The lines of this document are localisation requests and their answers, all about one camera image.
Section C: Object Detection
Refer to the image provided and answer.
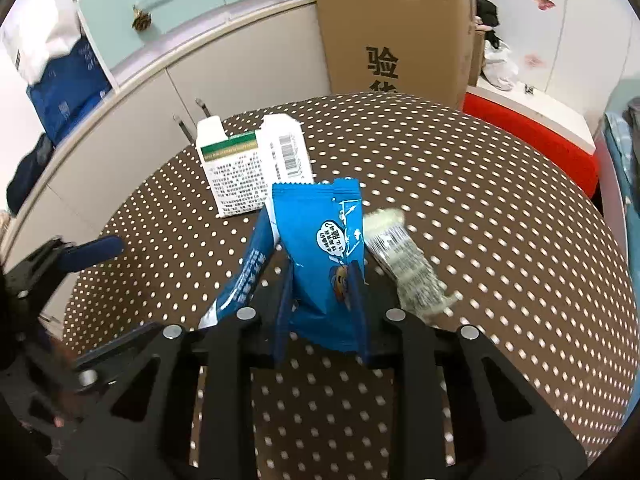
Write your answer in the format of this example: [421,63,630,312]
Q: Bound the silver barcode wrapper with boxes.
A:
[362,208,461,324]

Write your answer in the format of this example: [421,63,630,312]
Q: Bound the dark blue snack wrapper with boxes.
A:
[198,207,280,330]

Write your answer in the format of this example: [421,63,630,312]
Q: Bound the large cardboard box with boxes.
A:
[316,0,476,108]

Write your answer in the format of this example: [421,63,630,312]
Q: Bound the brown polka dot tablecloth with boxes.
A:
[60,93,639,479]

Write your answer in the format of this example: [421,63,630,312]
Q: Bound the curved white cabinet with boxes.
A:
[1,0,330,269]

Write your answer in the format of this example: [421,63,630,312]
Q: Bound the teal bed mattress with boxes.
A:
[602,79,640,271]

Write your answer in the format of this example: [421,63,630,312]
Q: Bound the white green medicine box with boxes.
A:
[196,114,314,218]

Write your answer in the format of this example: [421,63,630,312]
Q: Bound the white wardrobe doors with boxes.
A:
[489,0,639,128]

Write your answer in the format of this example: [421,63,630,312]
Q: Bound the white paper shopping bag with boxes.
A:
[1,0,81,86]

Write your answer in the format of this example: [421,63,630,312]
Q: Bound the blue cookie wrapper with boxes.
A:
[272,179,364,352]

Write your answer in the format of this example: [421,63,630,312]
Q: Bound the white plastic bag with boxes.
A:
[482,40,520,91]

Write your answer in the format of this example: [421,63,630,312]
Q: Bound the red storage bench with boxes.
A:
[463,87,599,198]

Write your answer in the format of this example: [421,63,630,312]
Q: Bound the blue shopping bag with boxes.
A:
[26,36,112,146]

